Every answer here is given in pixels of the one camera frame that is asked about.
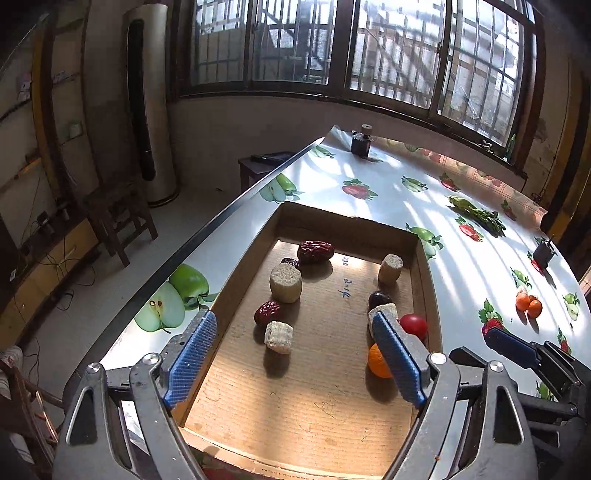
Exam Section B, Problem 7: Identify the orange tangerine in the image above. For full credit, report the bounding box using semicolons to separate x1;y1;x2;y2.
367;343;393;379
515;292;531;312
527;297;543;319

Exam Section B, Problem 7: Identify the red cherry tomato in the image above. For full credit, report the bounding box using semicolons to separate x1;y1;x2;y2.
399;314;429;342

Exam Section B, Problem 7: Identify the dark purple grape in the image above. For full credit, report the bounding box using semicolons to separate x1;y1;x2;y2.
368;290;394;310

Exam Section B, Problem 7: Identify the red dried jujube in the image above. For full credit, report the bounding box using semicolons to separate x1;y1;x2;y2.
253;300;283;328
297;240;335;265

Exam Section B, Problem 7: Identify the large beige corn cob piece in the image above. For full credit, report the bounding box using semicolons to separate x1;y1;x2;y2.
270;263;303;304

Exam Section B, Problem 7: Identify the dark dried jujube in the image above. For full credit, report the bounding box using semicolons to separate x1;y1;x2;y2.
280;257;301;270

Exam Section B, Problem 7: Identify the fruit print tablecloth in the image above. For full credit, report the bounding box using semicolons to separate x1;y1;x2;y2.
98;125;591;480

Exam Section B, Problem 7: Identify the shallow cardboard box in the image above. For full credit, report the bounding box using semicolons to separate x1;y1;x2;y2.
174;202;442;479

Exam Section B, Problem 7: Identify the green leafy vegetable bunch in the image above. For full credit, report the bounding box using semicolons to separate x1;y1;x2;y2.
448;196;506;237

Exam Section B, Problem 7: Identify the wooden stool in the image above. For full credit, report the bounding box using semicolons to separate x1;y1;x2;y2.
83;178;158;268

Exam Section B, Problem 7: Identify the dark small side table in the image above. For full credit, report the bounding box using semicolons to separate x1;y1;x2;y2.
238;151;294;192

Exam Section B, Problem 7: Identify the dark red small jar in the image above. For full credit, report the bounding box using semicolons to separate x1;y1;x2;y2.
351;124;373;158

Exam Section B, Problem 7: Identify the window with metal bars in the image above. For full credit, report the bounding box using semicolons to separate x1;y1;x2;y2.
173;1;546;167

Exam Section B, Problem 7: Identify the white standing air conditioner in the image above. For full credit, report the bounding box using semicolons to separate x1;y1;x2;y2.
124;3;179;207

